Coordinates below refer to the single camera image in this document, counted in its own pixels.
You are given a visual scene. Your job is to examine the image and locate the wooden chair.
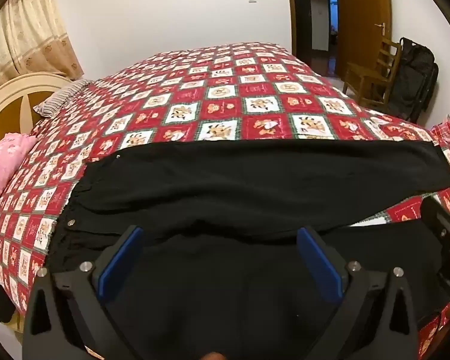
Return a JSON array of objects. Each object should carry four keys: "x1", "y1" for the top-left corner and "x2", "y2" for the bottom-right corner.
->
[{"x1": 341, "y1": 37, "x2": 402, "y2": 110}]

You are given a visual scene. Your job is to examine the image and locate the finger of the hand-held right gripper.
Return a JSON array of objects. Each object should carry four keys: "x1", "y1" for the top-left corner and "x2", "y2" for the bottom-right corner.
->
[{"x1": 421, "y1": 195, "x2": 450, "y2": 304}]

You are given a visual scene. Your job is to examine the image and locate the cream wooden headboard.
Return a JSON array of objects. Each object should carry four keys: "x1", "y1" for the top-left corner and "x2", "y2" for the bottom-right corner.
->
[{"x1": 0, "y1": 73, "x2": 70, "y2": 145}]

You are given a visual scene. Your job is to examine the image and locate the red printed bedspread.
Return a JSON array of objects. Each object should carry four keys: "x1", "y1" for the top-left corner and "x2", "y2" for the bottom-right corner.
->
[{"x1": 0, "y1": 41, "x2": 450, "y2": 360}]

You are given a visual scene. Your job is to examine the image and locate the brown wooden door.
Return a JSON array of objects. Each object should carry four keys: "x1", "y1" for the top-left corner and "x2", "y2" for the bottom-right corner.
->
[{"x1": 335, "y1": 0, "x2": 392, "y2": 79}]

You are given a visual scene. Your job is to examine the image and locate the brown door frame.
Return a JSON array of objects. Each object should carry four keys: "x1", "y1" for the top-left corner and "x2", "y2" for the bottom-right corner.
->
[{"x1": 285, "y1": 0, "x2": 314, "y2": 69}]

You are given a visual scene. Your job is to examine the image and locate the black pants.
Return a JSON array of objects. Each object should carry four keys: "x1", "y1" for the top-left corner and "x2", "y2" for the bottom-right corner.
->
[{"x1": 47, "y1": 140, "x2": 450, "y2": 360}]

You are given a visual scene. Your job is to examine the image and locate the black luggage bag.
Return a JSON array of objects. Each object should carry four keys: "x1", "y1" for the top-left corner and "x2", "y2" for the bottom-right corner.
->
[{"x1": 388, "y1": 37, "x2": 439, "y2": 122}]

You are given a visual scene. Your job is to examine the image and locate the pink pillow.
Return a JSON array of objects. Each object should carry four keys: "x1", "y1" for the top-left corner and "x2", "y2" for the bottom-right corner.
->
[{"x1": 0, "y1": 133, "x2": 38, "y2": 222}]

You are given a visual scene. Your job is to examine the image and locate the beige patterned curtain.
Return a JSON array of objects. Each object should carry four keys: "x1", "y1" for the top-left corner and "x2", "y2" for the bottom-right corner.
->
[{"x1": 0, "y1": 0, "x2": 84, "y2": 98}]

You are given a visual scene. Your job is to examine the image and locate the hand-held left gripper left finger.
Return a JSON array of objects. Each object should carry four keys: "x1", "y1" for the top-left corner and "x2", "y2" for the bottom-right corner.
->
[{"x1": 22, "y1": 225, "x2": 147, "y2": 360}]

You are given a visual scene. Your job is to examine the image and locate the striped pillow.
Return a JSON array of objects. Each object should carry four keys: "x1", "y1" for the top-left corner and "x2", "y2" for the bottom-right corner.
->
[{"x1": 34, "y1": 79, "x2": 92, "y2": 118}]

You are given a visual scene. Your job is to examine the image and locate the red plaid cloth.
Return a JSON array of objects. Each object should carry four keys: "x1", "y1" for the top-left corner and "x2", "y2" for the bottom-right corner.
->
[{"x1": 430, "y1": 118, "x2": 450, "y2": 147}]

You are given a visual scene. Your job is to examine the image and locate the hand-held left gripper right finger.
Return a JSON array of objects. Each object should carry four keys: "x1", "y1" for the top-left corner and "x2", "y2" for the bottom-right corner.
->
[{"x1": 296, "y1": 227, "x2": 421, "y2": 360}]

